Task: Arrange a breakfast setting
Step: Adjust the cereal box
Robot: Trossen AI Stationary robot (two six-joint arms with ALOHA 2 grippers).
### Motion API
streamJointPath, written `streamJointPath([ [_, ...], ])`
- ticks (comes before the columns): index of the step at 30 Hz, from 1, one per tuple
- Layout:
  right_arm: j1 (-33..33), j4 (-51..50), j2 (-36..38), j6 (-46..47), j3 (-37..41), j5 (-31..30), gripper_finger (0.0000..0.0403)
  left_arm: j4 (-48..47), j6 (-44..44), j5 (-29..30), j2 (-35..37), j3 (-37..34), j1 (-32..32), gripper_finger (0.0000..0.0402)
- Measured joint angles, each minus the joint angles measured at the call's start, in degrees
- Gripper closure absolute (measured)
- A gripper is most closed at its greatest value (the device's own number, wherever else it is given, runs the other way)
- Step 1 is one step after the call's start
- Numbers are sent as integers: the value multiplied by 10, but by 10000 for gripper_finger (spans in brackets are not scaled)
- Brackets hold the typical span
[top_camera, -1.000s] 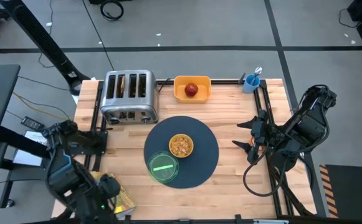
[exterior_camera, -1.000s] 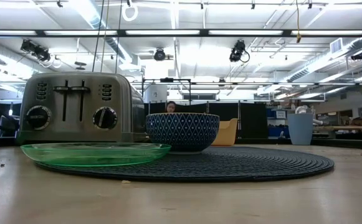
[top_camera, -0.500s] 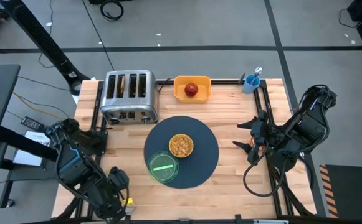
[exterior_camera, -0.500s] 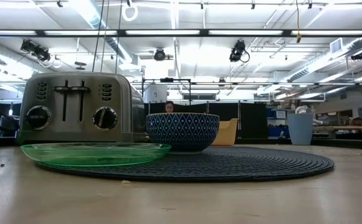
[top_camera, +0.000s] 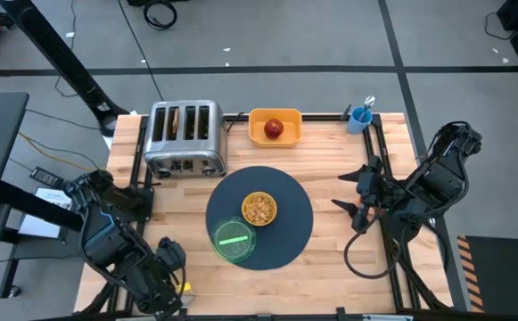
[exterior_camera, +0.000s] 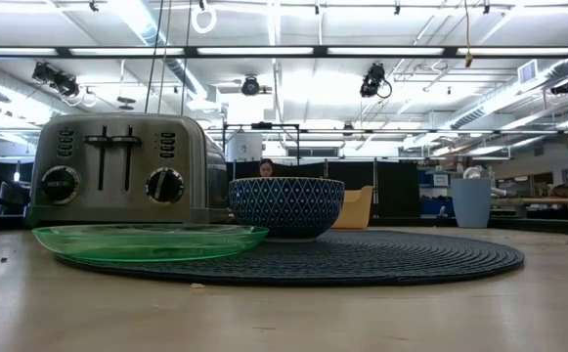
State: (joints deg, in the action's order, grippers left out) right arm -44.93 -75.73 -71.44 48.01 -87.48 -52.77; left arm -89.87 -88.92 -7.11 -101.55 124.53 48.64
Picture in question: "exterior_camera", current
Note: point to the blue plastic cup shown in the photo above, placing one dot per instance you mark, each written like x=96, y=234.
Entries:
x=471, y=205

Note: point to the silver four-slot toaster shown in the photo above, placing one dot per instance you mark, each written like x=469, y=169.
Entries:
x=117, y=166

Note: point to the person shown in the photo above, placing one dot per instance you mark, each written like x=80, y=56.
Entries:
x=266, y=168

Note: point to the black overhead camera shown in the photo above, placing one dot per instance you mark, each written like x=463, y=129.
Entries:
x=250, y=86

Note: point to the black ceiling spotlight cluster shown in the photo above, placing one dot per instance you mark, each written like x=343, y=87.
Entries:
x=56, y=79

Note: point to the black overhead rig beam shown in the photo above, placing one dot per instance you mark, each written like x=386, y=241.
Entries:
x=190, y=51

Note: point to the green transparent plate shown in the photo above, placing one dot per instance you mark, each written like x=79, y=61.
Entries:
x=146, y=244

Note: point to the blue patterned bowl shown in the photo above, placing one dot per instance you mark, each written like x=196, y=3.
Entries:
x=286, y=207

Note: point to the round dark woven placemat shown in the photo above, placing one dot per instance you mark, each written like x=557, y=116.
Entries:
x=362, y=259

